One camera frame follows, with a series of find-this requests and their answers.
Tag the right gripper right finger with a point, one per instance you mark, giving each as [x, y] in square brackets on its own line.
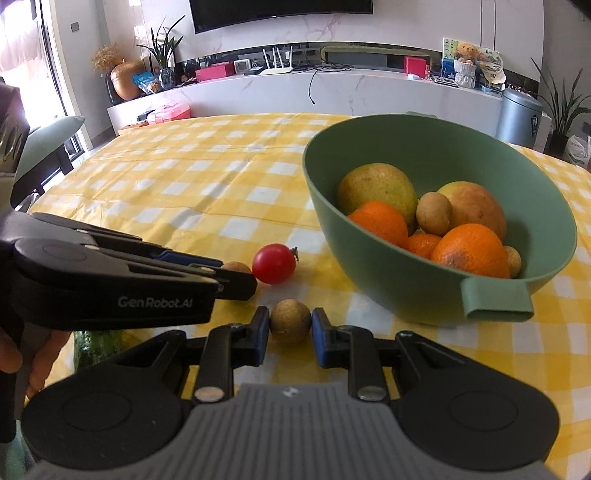
[353, 349]

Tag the green cushioned chair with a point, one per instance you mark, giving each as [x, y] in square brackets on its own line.
[44, 154]

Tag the potted plant by bin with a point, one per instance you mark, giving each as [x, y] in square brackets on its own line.
[565, 105]

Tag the white wifi router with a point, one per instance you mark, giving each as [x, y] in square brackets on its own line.
[277, 62]

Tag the red box on console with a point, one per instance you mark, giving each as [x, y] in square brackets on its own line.
[416, 66]

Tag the pink storage box on floor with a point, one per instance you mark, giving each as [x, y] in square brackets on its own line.
[168, 113]

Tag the green fruit bowl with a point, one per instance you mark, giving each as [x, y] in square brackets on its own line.
[541, 233]

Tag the yellow-green pear left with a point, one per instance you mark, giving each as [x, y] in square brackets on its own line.
[378, 182]

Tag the orange-brown vase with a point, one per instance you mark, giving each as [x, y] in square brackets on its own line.
[122, 78]

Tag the black wall television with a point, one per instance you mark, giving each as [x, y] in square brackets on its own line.
[212, 14]

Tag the grey pedal trash bin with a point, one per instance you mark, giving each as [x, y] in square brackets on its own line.
[519, 119]

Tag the dried flower bunch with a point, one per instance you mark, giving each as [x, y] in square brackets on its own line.
[106, 58]

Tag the brown longan fruit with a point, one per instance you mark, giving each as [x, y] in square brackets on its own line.
[290, 322]
[237, 267]

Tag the orange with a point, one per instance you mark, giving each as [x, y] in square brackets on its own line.
[382, 220]
[475, 249]

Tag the white marble TV console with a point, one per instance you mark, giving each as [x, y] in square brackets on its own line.
[323, 93]

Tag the white plastic bag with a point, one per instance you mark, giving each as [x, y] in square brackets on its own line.
[577, 152]

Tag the green plant in vase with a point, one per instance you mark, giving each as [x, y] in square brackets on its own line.
[161, 45]

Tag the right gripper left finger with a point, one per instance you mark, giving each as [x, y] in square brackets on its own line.
[225, 349]

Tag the yellow checkered tablecloth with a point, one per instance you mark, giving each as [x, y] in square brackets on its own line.
[224, 187]

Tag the pink box on console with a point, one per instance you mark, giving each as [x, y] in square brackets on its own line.
[215, 71]

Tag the longan in bowl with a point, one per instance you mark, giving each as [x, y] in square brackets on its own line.
[434, 213]

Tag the red cherry tomato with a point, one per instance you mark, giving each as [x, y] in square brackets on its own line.
[274, 263]

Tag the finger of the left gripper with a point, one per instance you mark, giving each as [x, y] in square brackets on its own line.
[185, 259]
[231, 284]

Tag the teddy bear toy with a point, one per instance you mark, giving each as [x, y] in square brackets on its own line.
[465, 64]

